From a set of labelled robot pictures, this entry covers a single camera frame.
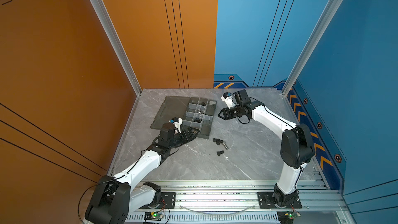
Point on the black eye nut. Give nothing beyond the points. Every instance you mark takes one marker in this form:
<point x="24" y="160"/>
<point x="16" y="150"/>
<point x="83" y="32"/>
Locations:
<point x="198" y="120"/>

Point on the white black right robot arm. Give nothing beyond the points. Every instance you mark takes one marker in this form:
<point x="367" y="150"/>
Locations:
<point x="297" y="146"/>

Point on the left green circuit board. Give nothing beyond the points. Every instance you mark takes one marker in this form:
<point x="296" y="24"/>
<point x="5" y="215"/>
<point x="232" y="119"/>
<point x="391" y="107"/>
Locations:
<point x="153" y="217"/>

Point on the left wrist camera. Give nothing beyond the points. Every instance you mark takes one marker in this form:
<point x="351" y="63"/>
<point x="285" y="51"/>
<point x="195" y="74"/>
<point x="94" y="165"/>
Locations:
<point x="177" y="122"/>

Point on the aluminium corner post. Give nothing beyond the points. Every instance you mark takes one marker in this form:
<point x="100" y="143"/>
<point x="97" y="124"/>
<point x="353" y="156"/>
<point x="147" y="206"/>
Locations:
<point x="323" y="22"/>
<point x="113" y="37"/>

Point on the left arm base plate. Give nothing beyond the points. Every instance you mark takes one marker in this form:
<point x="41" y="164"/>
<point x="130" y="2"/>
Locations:
<point x="167" y="198"/>

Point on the aluminium front rail frame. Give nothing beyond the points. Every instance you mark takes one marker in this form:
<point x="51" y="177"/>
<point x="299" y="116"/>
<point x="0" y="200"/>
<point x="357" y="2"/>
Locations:
<point x="236" y="201"/>

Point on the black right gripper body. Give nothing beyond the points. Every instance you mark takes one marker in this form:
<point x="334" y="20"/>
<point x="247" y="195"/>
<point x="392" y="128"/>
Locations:
<point x="233" y="112"/>

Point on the grey plastic organizer box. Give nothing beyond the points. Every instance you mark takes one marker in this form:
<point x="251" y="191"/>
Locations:
<point x="187" y="108"/>

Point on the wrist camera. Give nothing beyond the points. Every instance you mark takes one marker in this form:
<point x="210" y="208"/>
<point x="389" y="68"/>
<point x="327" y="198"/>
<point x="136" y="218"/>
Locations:
<point x="238" y="98"/>
<point x="177" y="122"/>

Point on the right aluminium corner post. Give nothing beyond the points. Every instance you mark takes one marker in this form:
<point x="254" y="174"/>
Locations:
<point x="323" y="22"/>

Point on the right circuit board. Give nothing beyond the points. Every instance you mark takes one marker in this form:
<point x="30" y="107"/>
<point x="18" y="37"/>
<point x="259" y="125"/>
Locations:
<point x="288" y="217"/>

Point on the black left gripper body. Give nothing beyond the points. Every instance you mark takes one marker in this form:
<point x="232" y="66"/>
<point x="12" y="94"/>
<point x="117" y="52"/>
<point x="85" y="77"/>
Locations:
<point x="181" y="139"/>

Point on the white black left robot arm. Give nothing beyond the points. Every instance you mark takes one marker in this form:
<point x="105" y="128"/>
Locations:
<point x="114" y="197"/>

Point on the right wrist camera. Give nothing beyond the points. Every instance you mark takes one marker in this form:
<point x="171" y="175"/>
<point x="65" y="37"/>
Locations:
<point x="238" y="98"/>

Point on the left aluminium corner post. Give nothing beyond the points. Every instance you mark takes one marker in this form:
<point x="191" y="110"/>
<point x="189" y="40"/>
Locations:
<point x="113" y="37"/>

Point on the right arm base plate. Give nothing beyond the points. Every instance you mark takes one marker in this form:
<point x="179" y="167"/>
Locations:
<point x="275" y="200"/>

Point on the large black bolt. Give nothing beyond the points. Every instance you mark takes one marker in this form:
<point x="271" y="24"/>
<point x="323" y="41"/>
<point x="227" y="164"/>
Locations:
<point x="217" y="141"/>

